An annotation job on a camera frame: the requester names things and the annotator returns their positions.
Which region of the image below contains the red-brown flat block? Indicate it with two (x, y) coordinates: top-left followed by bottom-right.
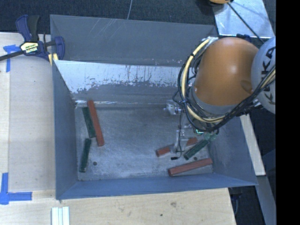
(86, 99), (105, 147)
(156, 137), (198, 158)
(167, 157), (214, 177)

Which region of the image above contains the grey metal bin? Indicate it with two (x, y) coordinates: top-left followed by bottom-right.
(49, 14), (259, 200)

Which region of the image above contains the dark green flat block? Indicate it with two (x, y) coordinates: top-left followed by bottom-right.
(183, 139), (210, 161)
(78, 138), (92, 173)
(82, 106), (97, 139)

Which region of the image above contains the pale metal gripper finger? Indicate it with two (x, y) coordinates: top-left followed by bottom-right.
(180, 124), (193, 150)
(173, 129), (180, 153)

